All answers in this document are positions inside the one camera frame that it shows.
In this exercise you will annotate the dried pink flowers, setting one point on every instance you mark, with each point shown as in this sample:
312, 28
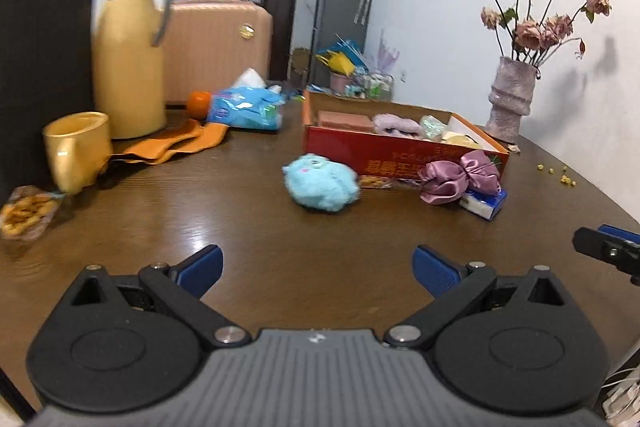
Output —
532, 31

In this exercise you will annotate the blue fluffy plush toy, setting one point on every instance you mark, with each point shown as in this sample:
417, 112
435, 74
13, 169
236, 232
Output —
318, 183

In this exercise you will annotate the pinkish ceramic vase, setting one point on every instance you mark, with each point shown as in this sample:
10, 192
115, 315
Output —
511, 96

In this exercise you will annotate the yellow thermos jug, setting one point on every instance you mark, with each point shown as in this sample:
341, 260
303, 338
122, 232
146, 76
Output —
128, 66

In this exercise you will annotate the orange cloth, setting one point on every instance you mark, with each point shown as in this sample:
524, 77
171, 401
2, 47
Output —
189, 138

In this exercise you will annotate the blue tissue packet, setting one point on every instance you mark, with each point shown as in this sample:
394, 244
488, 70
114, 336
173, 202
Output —
250, 103

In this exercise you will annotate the yellow crumbs on table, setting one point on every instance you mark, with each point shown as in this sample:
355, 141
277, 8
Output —
562, 174

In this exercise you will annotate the black paper bag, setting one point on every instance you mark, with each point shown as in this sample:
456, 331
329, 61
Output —
46, 74

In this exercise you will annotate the orange fruit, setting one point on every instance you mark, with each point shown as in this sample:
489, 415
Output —
198, 104

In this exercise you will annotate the pale green soft pouch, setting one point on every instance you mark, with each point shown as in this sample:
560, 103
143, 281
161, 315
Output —
432, 128

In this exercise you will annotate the pink ribbed suitcase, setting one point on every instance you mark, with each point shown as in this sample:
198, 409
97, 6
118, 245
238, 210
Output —
210, 43

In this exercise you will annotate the pink satin bow scrunchie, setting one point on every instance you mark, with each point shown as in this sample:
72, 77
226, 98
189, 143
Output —
445, 181

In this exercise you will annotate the yellow mug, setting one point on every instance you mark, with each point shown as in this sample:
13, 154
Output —
78, 147

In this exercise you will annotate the blue handkerchief tissue pack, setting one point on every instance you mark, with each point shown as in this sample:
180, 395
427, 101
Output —
483, 205

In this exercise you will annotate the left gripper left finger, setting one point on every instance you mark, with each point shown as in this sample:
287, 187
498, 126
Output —
176, 291

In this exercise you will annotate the snack bag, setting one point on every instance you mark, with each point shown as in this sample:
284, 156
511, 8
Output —
28, 212

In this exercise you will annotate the grey refrigerator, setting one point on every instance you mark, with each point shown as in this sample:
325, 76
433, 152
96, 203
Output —
340, 26

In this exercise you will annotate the lilac towel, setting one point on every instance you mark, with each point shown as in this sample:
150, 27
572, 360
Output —
391, 124

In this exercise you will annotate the red cardboard box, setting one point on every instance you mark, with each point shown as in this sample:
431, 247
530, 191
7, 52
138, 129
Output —
391, 156

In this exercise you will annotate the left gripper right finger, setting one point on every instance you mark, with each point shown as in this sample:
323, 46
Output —
458, 291

